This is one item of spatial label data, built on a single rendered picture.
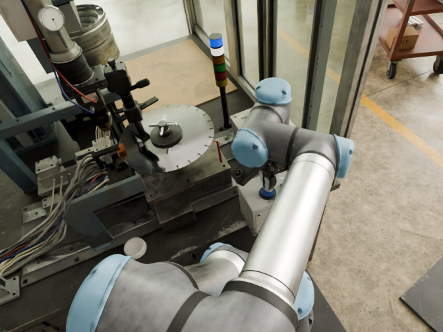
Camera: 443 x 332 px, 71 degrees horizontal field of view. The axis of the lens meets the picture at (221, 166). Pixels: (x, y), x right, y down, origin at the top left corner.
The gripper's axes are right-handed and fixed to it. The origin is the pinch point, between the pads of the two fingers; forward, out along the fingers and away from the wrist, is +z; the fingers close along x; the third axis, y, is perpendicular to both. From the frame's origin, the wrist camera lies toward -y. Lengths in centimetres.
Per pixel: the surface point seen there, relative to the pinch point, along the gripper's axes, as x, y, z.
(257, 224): -3.7, -4.9, 10.7
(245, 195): 2.1, -5.6, 2.4
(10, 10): 37, -43, -50
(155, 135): 34.3, -23.1, -4.0
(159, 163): 22.7, -25.5, -2.8
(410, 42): 113, 188, 66
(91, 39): 97, -33, -14
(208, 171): 20.1, -11.1, 7.1
